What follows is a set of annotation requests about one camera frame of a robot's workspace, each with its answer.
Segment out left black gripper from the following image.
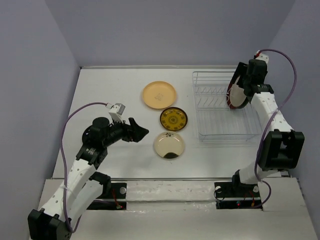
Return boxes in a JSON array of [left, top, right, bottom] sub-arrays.
[[103, 115, 149, 147]]

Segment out red rim white plate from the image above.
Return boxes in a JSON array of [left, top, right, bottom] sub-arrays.
[[226, 75, 248, 110]]

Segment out yellow patterned black-rim plate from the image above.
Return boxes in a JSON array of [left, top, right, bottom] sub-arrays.
[[159, 107, 188, 132]]

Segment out orange round plate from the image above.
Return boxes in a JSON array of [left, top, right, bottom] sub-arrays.
[[142, 81, 177, 110]]

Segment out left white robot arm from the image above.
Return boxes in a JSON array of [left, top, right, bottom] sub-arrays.
[[27, 117, 149, 240]]

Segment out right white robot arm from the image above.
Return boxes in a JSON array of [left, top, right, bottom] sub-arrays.
[[226, 59, 305, 196]]

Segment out cream plate black mark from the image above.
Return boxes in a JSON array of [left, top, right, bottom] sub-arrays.
[[153, 131, 185, 160]]

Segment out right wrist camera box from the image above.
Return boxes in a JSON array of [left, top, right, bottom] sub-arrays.
[[253, 51, 269, 64]]

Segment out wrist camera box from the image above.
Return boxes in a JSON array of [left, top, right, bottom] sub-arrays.
[[108, 103, 126, 123], [253, 51, 269, 64]]

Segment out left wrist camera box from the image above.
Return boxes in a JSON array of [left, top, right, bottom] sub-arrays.
[[108, 103, 126, 123]]

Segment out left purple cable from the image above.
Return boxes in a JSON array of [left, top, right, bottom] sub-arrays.
[[60, 101, 111, 233]]

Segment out purple cable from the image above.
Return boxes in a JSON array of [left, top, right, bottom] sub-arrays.
[[253, 48, 298, 208], [60, 101, 111, 233]]

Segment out white wire dish rack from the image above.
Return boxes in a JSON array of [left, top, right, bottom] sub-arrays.
[[192, 69, 263, 142]]

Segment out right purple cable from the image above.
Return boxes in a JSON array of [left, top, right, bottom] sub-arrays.
[[253, 48, 298, 208]]

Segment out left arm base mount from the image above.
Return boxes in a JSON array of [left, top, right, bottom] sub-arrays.
[[87, 182, 127, 211]]

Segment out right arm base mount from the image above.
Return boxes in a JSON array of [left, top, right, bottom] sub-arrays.
[[213, 181, 262, 210]]

